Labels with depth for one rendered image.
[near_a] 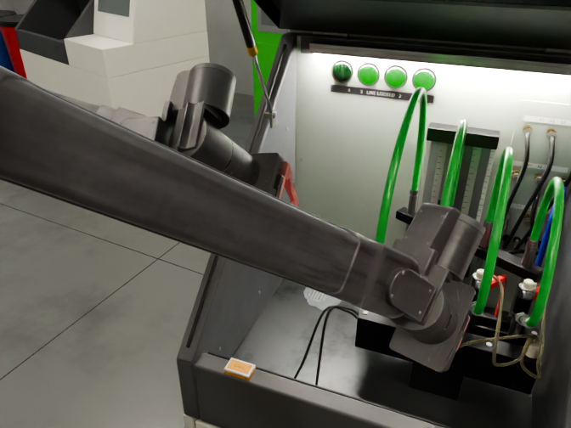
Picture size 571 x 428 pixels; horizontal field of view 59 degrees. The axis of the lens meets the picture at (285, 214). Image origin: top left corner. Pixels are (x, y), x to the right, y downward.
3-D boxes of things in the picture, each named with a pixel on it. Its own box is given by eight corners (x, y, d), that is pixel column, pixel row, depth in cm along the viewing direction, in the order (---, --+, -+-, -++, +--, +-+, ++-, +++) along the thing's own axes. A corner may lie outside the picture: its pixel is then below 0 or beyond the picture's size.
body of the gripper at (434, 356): (477, 291, 58) (471, 276, 52) (443, 374, 57) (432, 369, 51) (424, 271, 62) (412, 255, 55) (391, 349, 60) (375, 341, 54)
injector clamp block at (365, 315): (352, 370, 110) (357, 316, 102) (364, 339, 118) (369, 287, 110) (522, 419, 99) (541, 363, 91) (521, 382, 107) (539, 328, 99)
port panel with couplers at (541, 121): (489, 237, 115) (521, 104, 100) (490, 229, 118) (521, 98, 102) (552, 249, 111) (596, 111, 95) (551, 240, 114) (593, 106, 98)
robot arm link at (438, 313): (371, 312, 49) (426, 340, 46) (402, 249, 50) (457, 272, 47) (388, 323, 55) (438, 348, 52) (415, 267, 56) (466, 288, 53)
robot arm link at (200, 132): (156, 160, 57) (195, 150, 54) (168, 107, 59) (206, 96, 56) (197, 184, 62) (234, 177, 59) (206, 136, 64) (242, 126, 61)
